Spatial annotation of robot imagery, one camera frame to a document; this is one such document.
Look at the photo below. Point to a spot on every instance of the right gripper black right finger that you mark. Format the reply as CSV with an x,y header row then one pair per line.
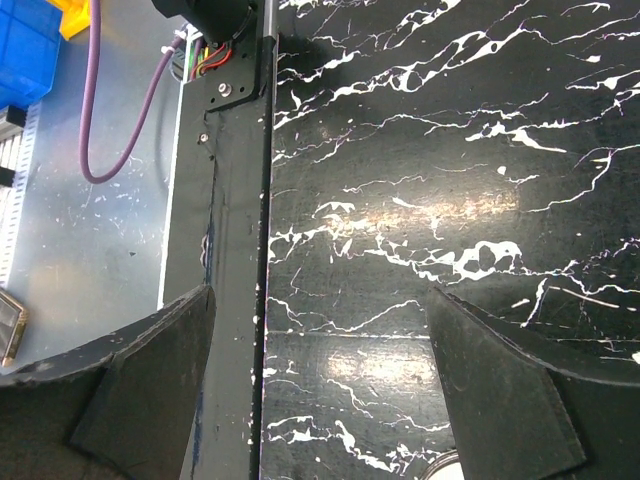
x,y
524,407

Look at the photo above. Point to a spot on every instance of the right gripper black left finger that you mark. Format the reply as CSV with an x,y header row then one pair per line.
x,y
118,407

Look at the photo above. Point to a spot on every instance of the green white ceramic bowl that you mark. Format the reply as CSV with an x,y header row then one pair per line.
x,y
445,467

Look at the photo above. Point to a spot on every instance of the blue storage bin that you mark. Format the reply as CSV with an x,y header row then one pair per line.
x,y
30,42

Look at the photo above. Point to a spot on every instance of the yellow plastic part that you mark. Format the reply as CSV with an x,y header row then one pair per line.
x,y
75,16

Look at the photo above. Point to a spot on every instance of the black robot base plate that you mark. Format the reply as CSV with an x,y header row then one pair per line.
x,y
216,235

